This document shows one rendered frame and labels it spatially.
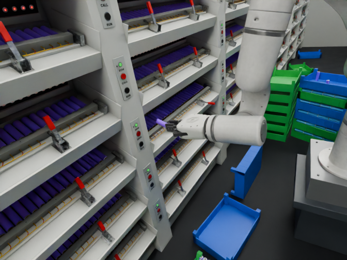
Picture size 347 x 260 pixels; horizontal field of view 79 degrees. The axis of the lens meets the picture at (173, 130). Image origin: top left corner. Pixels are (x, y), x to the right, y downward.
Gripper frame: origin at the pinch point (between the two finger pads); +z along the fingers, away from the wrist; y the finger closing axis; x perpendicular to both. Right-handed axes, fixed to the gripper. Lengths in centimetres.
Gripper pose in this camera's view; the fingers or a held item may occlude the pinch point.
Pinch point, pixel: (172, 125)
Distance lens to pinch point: 76.8
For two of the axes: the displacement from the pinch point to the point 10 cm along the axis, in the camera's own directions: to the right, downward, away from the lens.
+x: 2.7, 8.7, 4.2
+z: -7.8, -0.6, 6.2
